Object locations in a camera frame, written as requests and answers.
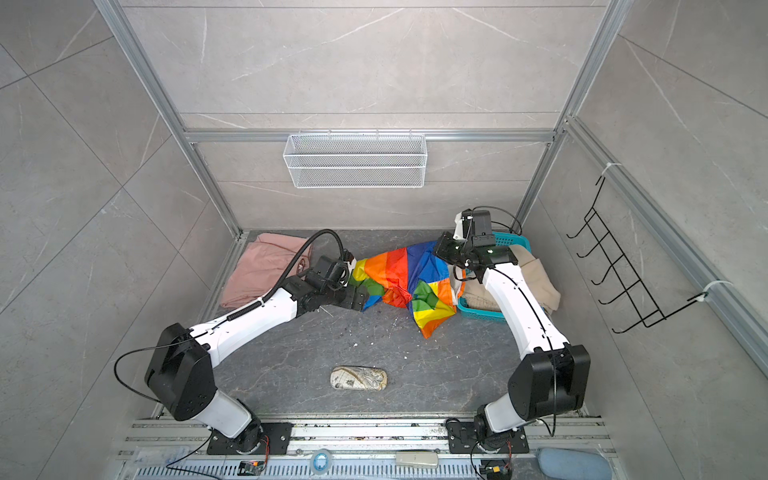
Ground right small circuit board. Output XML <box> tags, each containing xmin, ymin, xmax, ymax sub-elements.
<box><xmin>478</xmin><ymin>460</ymin><xmax>513</xmax><ymax>480</ymax></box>

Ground teal plastic basket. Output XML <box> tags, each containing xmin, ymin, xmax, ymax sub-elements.
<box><xmin>451</xmin><ymin>232</ymin><xmax>534</xmax><ymax>323</ymax></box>

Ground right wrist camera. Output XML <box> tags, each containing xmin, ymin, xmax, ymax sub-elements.
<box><xmin>453</xmin><ymin>208</ymin><xmax>495</xmax><ymax>244</ymax></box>

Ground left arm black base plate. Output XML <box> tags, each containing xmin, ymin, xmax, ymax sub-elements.
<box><xmin>206</xmin><ymin>422</ymin><xmax>293</xmax><ymax>455</ymax></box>

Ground rainbow striped shorts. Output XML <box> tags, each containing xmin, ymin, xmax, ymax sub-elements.
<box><xmin>349</xmin><ymin>241</ymin><xmax>457</xmax><ymax>339</ymax></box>

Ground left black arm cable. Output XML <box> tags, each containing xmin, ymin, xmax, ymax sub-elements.
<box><xmin>263</xmin><ymin>229</ymin><xmax>348</xmax><ymax>301</ymax></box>

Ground beige shorts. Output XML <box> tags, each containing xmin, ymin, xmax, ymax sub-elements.
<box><xmin>452</xmin><ymin>245</ymin><xmax>561</xmax><ymax>315</ymax></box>

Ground pink shorts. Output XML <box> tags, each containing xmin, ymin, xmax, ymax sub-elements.
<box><xmin>219</xmin><ymin>233</ymin><xmax>305</xmax><ymax>309</ymax></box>

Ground small green circuit board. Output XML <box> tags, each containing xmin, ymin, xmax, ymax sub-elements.
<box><xmin>237</xmin><ymin>460</ymin><xmax>267</xmax><ymax>476</ymax></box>

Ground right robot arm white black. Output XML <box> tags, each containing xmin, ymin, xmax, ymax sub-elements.
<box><xmin>434</xmin><ymin>232</ymin><xmax>591</xmax><ymax>442</ymax></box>

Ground white wire mesh shelf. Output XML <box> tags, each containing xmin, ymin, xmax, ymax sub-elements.
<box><xmin>283</xmin><ymin>133</ymin><xmax>428</xmax><ymax>189</ymax></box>

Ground blue tape roll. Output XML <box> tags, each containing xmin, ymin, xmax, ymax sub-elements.
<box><xmin>310</xmin><ymin>449</ymin><xmax>333</xmax><ymax>475</ymax></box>

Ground black wire hook rack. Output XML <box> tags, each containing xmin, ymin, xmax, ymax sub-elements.
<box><xmin>566</xmin><ymin>176</ymin><xmax>710</xmax><ymax>335</ymax></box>

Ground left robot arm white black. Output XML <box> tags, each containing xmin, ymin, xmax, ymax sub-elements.
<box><xmin>145</xmin><ymin>252</ymin><xmax>361</xmax><ymax>454</ymax></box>

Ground aluminium mounting rail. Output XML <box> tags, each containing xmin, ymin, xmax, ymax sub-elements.
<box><xmin>115</xmin><ymin>416</ymin><xmax>627</xmax><ymax>479</ymax></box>

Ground blue grey cushion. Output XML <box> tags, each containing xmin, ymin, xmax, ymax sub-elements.
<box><xmin>537</xmin><ymin>448</ymin><xmax>613</xmax><ymax>480</ymax></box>

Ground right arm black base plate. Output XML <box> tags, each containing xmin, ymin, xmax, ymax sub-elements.
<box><xmin>444</xmin><ymin>418</ymin><xmax>530</xmax><ymax>455</ymax></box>

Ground white remote box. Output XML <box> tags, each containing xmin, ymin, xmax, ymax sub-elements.
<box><xmin>395</xmin><ymin>451</ymin><xmax>439</xmax><ymax>469</ymax></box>

